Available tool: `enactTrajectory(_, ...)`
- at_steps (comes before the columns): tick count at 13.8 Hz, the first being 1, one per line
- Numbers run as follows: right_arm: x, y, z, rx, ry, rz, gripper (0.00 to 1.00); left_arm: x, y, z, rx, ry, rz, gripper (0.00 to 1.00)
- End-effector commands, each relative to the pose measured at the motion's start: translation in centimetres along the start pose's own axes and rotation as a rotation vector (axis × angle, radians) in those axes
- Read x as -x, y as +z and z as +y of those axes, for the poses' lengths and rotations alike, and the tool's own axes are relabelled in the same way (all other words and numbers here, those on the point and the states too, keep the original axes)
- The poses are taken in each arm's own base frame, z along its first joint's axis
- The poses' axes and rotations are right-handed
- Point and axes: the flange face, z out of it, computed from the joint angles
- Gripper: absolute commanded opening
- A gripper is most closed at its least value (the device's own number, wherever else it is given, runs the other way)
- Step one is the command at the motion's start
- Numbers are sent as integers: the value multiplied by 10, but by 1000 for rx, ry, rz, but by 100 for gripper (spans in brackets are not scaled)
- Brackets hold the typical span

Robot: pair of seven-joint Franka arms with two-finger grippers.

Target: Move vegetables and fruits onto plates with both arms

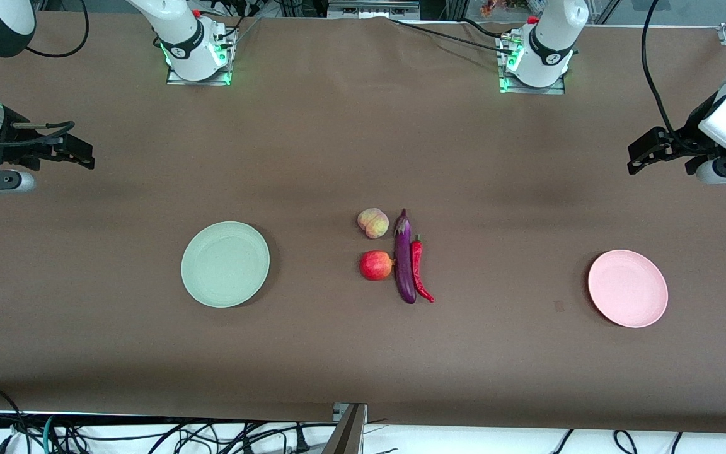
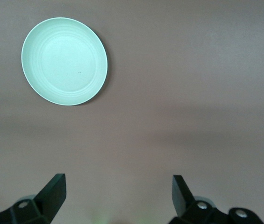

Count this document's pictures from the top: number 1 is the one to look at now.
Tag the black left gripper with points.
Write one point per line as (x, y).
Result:
(680, 142)

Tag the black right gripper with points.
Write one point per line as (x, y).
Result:
(17, 141)

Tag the red chili pepper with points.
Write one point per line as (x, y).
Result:
(416, 258)

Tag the long purple eggplant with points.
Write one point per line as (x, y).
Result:
(404, 265)

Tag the yellow pink peach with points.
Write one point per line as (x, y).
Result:
(372, 223)

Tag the red apple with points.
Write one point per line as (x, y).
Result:
(375, 265)

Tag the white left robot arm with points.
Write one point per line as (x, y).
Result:
(549, 38)

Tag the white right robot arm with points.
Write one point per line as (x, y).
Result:
(183, 38)

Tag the pink plate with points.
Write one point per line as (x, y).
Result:
(628, 289)

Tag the pale green plate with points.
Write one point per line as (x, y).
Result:
(224, 265)

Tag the orange toy item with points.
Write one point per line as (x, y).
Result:
(495, 6)

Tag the brown table cover sheet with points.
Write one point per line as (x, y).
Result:
(338, 126)

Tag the grey metal box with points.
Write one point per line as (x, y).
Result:
(372, 9)

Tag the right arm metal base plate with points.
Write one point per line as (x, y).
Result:
(180, 80)

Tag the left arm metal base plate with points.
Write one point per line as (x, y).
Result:
(555, 91)

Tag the aluminium profile post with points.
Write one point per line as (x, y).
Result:
(347, 432)

